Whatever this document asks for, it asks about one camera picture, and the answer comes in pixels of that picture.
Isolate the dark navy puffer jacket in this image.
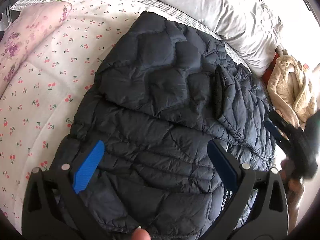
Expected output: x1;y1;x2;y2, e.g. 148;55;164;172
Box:
52;11;275;239

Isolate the person's right hand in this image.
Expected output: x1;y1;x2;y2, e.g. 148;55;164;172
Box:
280;158;304;208

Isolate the person's left hand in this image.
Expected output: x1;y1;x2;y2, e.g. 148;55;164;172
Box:
131;226;151;240

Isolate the beige fleece garment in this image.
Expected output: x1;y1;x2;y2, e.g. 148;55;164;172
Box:
267;47;317;129

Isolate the red item behind pillow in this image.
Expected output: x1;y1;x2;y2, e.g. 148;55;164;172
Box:
261;53;279;86

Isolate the cherry print white quilt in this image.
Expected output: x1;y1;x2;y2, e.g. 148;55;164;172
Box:
0;0;156;233

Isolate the white grey pillow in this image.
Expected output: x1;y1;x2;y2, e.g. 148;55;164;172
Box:
159;0;283;77

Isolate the pink floral blanket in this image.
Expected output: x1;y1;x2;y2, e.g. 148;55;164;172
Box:
1;2;72;94

